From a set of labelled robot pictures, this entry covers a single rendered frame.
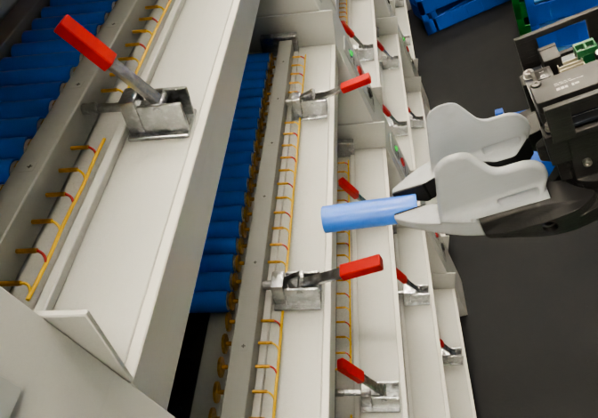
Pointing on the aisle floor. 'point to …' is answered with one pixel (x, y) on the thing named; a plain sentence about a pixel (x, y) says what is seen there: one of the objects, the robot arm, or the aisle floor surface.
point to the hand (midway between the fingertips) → (418, 207)
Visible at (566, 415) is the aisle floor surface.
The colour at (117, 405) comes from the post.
